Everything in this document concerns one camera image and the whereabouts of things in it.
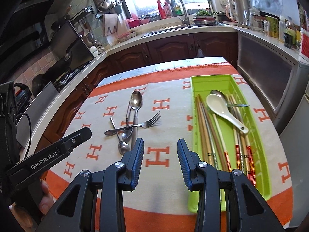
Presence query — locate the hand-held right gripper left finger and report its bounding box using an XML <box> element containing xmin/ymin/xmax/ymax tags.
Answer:
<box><xmin>40</xmin><ymin>138</ymin><xmax>145</xmax><ymax>232</ymax></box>

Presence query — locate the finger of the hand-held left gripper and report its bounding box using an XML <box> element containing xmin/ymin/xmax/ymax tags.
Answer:
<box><xmin>59</xmin><ymin>127</ymin><xmax>93</xmax><ymax>154</ymax></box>

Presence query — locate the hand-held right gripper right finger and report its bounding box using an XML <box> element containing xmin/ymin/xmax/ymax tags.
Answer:
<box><xmin>177</xmin><ymin>138</ymin><xmax>285</xmax><ymax>232</ymax></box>

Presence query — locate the small steel teaspoon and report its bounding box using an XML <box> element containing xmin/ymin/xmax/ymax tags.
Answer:
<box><xmin>110</xmin><ymin>117</ymin><xmax>130</xmax><ymax>155</ymax></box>

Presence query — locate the small dark-handled teaspoon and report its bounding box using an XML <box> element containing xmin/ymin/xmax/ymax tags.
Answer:
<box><xmin>121</xmin><ymin>99</ymin><xmax>134</xmax><ymax>140</ymax></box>

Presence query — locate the steel fork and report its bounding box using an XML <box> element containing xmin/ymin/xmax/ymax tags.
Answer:
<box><xmin>104</xmin><ymin>112</ymin><xmax>162</xmax><ymax>136</ymax></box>

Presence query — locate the tan chopstick black label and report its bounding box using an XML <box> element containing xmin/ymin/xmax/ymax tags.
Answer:
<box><xmin>197</xmin><ymin>95</ymin><xmax>211</xmax><ymax>162</ymax></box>
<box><xmin>199</xmin><ymin>94</ymin><xmax>217</xmax><ymax>168</ymax></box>

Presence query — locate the pale chopstick red striped end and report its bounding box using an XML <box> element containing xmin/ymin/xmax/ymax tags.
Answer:
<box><xmin>229</xmin><ymin>95</ymin><xmax>249</xmax><ymax>176</ymax></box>
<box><xmin>214</xmin><ymin>115</ymin><xmax>232</xmax><ymax>172</ymax></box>
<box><xmin>227</xmin><ymin>94</ymin><xmax>242</xmax><ymax>170</ymax></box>

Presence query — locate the steel tablespoon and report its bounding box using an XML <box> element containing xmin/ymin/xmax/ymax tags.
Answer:
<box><xmin>130</xmin><ymin>90</ymin><xmax>143</xmax><ymax>148</ymax></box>

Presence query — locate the tan chopstick red striped end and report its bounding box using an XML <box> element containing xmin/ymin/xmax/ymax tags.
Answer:
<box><xmin>233</xmin><ymin>95</ymin><xmax>257</xmax><ymax>187</ymax></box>
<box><xmin>231</xmin><ymin>95</ymin><xmax>253</xmax><ymax>174</ymax></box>

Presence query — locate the white ceramic spoon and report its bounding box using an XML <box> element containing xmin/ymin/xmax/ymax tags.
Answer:
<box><xmin>206</xmin><ymin>94</ymin><xmax>249</xmax><ymax>134</ymax></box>

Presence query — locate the green plastic utensil tray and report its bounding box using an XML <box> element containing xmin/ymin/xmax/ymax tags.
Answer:
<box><xmin>188</xmin><ymin>75</ymin><xmax>272</xmax><ymax>214</ymax></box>

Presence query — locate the large steel serving spoon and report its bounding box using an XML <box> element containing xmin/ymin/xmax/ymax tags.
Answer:
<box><xmin>210</xmin><ymin>90</ymin><xmax>250</xmax><ymax>108</ymax></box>

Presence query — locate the person's left hand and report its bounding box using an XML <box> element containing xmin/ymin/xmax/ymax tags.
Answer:
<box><xmin>10</xmin><ymin>180</ymin><xmax>53</xmax><ymax>229</ymax></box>

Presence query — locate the black wok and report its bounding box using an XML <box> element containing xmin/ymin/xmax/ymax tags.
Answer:
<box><xmin>31</xmin><ymin>74</ymin><xmax>52</xmax><ymax>97</ymax></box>

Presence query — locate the orange beige printed blanket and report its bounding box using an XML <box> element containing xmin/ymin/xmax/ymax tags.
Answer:
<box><xmin>45</xmin><ymin>61</ymin><xmax>294</xmax><ymax>232</ymax></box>

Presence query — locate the black dish rack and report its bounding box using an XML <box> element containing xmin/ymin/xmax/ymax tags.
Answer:
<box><xmin>49</xmin><ymin>5</ymin><xmax>97</xmax><ymax>63</ymax></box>

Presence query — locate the dark wooden kitchen cabinet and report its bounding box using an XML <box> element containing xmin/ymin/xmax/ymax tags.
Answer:
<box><xmin>42</xmin><ymin>32</ymin><xmax>239</xmax><ymax>148</ymax></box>

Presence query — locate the black range hood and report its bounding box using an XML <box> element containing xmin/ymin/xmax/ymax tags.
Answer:
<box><xmin>0</xmin><ymin>0</ymin><xmax>57</xmax><ymax>78</ymax></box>

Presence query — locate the grey metal cabinet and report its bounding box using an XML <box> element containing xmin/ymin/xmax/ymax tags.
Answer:
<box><xmin>236</xmin><ymin>31</ymin><xmax>303</xmax><ymax>136</ymax></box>

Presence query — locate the pink bowl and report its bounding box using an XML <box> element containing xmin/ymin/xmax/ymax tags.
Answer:
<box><xmin>127</xmin><ymin>18</ymin><xmax>141</xmax><ymax>29</ymax></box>

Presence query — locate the white kitchen countertop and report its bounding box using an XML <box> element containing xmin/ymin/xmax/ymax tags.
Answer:
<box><xmin>14</xmin><ymin>22</ymin><xmax>309</xmax><ymax>160</ymax></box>

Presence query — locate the steel basin with greens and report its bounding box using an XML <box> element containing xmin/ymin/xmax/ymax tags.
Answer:
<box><xmin>193</xmin><ymin>9</ymin><xmax>217</xmax><ymax>26</ymax></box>

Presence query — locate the steel faucet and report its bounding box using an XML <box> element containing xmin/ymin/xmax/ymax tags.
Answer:
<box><xmin>169</xmin><ymin>0</ymin><xmax>192</xmax><ymax>26</ymax></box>

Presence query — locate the red spray bottle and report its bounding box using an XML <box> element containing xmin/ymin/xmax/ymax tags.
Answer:
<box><xmin>156</xmin><ymin>0</ymin><xmax>167</xmax><ymax>20</ymax></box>

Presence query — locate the green bottle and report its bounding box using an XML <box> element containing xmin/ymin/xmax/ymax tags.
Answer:
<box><xmin>174</xmin><ymin>0</ymin><xmax>183</xmax><ymax>16</ymax></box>

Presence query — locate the large glass jar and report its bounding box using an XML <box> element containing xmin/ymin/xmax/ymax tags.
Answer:
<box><xmin>249</xmin><ymin>7</ymin><xmax>264</xmax><ymax>32</ymax></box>

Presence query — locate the dark glass jar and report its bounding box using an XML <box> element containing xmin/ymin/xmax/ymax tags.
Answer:
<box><xmin>284</xmin><ymin>32</ymin><xmax>297</xmax><ymax>48</ymax></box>

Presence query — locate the green yellow box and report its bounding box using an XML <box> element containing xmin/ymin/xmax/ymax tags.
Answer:
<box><xmin>266</xmin><ymin>15</ymin><xmax>282</xmax><ymax>38</ymax></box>

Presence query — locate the clear plastic bottle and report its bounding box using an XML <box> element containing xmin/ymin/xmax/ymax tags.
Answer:
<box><xmin>279</xmin><ymin>16</ymin><xmax>289</xmax><ymax>42</ymax></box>

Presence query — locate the white canister red label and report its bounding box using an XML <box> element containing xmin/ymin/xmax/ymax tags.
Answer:
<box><xmin>299</xmin><ymin>28</ymin><xmax>309</xmax><ymax>59</ymax></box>

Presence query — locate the black cable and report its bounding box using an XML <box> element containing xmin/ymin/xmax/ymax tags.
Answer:
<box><xmin>16</xmin><ymin>113</ymin><xmax>32</xmax><ymax>156</ymax></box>

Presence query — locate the electric kettle pink handle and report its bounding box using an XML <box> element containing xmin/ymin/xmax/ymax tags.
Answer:
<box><xmin>226</xmin><ymin>0</ymin><xmax>250</xmax><ymax>27</ymax></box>

